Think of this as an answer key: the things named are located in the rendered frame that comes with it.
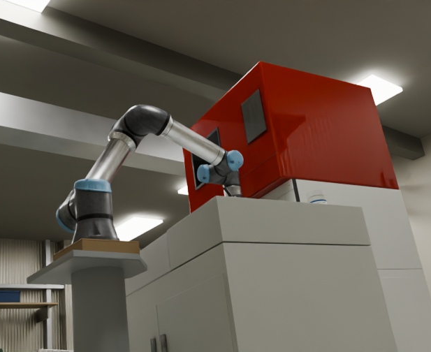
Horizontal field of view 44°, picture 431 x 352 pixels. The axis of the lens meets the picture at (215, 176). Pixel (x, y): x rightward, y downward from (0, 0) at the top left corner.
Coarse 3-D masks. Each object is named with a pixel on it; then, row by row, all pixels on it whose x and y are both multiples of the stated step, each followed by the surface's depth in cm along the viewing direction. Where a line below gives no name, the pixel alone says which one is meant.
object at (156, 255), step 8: (160, 240) 195; (144, 248) 206; (152, 248) 200; (160, 248) 194; (144, 256) 206; (152, 256) 199; (160, 256) 194; (168, 256) 188; (152, 264) 199; (160, 264) 193; (168, 264) 188; (144, 272) 205; (152, 272) 198; (160, 272) 193; (128, 280) 217; (136, 280) 210; (144, 280) 204; (152, 280) 198; (128, 288) 216; (136, 288) 209
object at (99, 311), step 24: (72, 264) 153; (96, 264) 156; (120, 264) 160; (144, 264) 167; (72, 288) 161; (96, 288) 157; (120, 288) 161; (72, 312) 159; (96, 312) 154; (120, 312) 158; (96, 336) 152; (120, 336) 155
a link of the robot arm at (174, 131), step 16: (128, 112) 201; (144, 112) 198; (160, 112) 199; (144, 128) 199; (160, 128) 199; (176, 128) 202; (192, 144) 205; (208, 144) 208; (208, 160) 211; (224, 160) 211; (240, 160) 213; (224, 176) 219
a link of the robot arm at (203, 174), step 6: (198, 168) 224; (204, 168) 220; (210, 168) 220; (198, 174) 223; (204, 174) 220; (210, 174) 220; (216, 174) 218; (204, 180) 221; (210, 180) 222; (216, 180) 222; (222, 180) 225
